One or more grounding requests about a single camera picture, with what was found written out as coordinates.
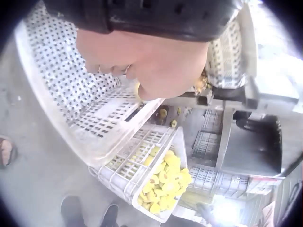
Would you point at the yellow fruit peel scraps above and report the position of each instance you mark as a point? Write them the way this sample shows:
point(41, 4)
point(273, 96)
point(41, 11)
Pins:
point(201, 84)

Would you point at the person's left fingers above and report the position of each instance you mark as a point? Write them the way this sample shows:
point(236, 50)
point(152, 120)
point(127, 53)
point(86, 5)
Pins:
point(106, 68)

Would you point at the white slotted crate on machine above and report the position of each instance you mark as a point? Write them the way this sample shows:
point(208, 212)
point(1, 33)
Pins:
point(227, 59)

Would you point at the white slotted crate under machine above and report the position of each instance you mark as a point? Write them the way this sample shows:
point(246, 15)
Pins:
point(206, 144)

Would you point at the large empty white perforated crate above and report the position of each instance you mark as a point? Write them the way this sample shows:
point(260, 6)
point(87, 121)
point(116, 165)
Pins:
point(71, 82)

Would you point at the person's left thumb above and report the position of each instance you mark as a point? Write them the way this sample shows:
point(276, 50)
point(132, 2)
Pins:
point(145, 92)

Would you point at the grey metal machine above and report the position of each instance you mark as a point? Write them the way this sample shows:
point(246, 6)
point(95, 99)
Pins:
point(248, 153)

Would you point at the low white slotted crate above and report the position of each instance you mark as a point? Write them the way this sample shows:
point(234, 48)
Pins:
point(217, 181)

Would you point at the white crate with fruit slices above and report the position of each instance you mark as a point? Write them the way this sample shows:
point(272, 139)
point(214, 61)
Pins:
point(123, 179)

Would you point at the yellow fruit piece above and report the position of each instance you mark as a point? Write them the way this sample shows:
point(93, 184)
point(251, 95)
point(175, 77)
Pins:
point(136, 91)

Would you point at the person's left hand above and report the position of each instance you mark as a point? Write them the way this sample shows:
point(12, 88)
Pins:
point(151, 61)

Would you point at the black wrist band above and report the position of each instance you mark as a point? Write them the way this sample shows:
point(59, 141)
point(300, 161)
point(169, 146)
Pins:
point(146, 16)

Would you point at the pile of yellow fruit slices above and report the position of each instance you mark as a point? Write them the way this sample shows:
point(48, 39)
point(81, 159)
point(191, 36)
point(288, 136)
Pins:
point(165, 182)

